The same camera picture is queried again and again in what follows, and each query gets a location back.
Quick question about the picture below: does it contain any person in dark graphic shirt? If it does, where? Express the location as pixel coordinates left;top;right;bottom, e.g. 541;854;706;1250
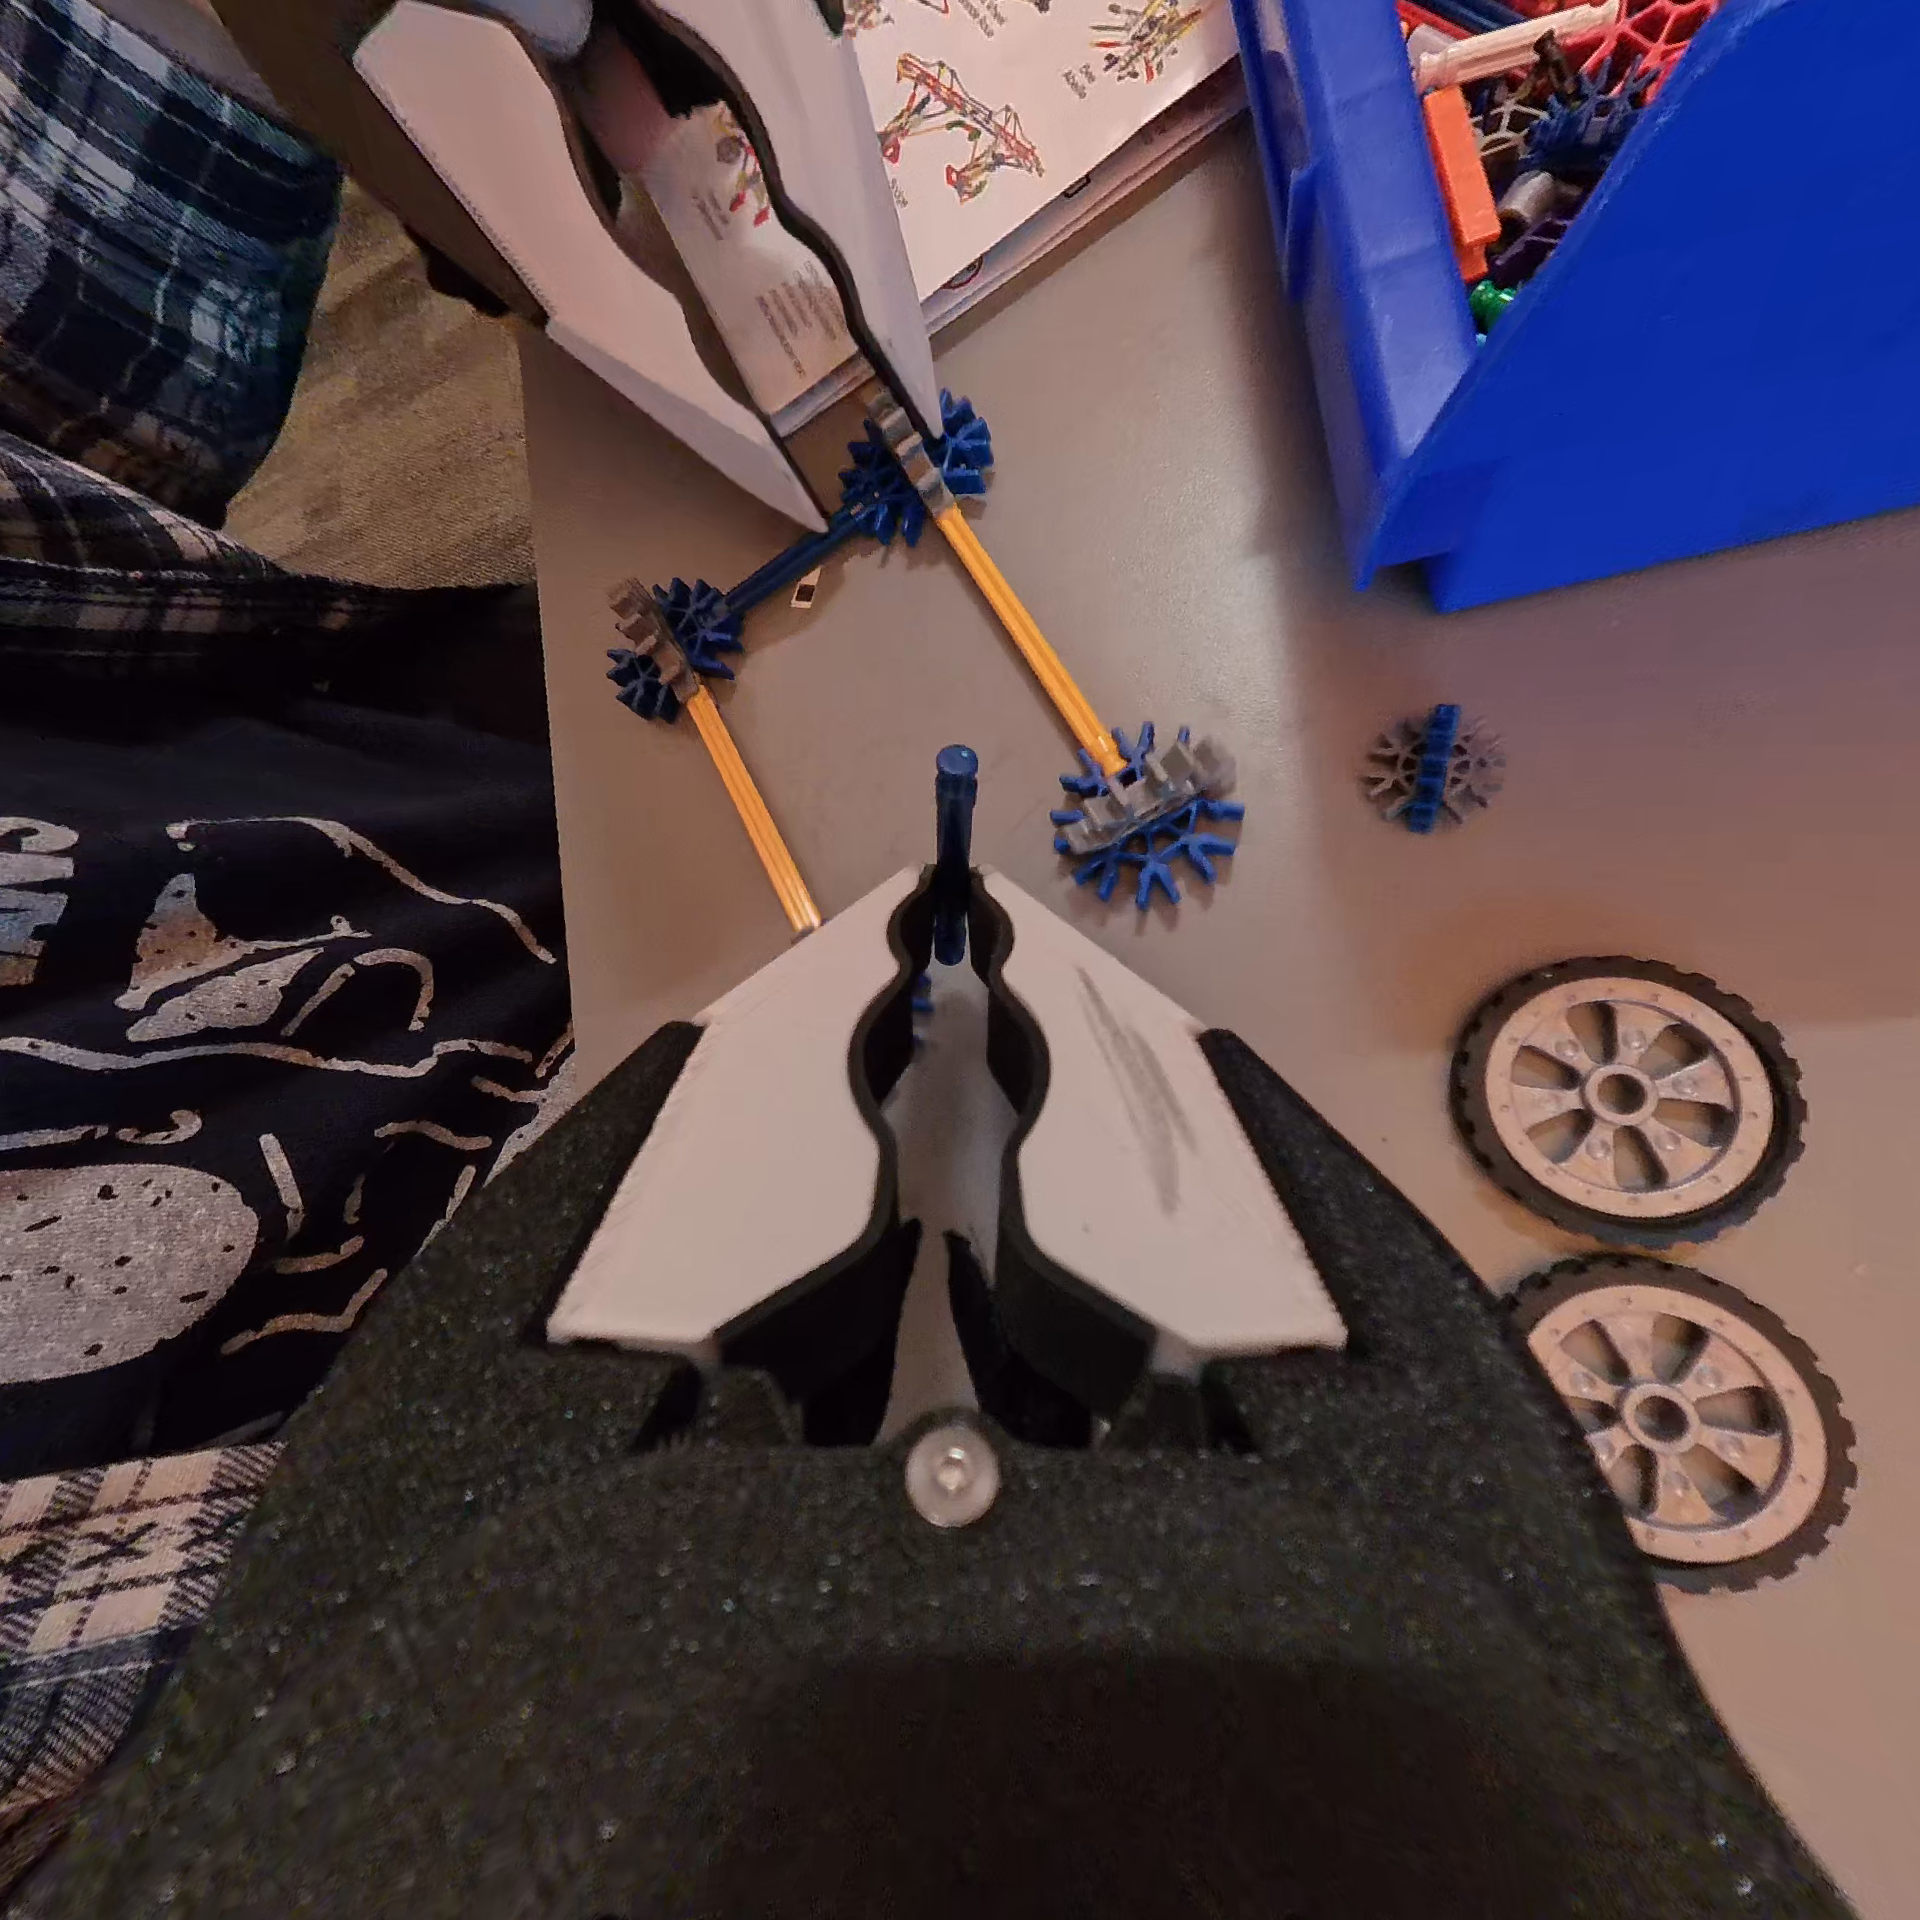
0;0;535;1840

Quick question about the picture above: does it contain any pile of colourful toy pieces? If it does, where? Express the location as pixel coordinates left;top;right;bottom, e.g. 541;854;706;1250
1402;0;1725;339

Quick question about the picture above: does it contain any yellow blue toy rod frame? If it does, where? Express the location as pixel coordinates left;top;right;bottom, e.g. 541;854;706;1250
605;386;1247;1020

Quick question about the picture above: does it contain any blue grey toy connector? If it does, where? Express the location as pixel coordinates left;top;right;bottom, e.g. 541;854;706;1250
1361;706;1509;833

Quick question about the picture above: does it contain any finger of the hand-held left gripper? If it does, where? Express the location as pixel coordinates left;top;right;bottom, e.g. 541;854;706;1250
357;0;831;531
638;0;942;438

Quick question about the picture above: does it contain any black printed shirt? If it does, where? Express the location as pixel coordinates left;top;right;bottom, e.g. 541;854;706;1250
0;706;575;1482

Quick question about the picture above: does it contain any white instruction booklet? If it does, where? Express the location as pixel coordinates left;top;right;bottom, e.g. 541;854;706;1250
622;0;1251;426

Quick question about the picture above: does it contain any grey toy wheel black tire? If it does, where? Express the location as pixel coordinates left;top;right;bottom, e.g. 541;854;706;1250
1449;957;1808;1248
1509;1256;1855;1592

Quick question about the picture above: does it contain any blue plastic storage bin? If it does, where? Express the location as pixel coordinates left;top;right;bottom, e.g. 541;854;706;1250
1229;0;1920;613

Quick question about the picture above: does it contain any blue toy rod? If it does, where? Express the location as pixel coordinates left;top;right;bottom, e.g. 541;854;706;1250
927;743;988;969

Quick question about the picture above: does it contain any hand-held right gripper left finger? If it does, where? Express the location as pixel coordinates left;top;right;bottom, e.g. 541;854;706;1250
549;867;946;1340

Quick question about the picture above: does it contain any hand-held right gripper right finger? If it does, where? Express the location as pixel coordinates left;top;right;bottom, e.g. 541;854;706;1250
973;870;1347;1372

